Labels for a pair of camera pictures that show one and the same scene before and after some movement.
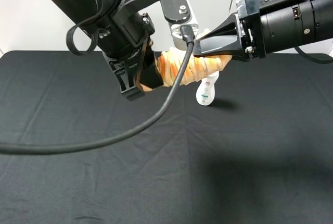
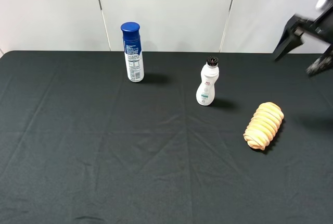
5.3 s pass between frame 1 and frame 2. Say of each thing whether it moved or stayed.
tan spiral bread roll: moved
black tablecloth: stayed
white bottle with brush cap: stayed
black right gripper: moved
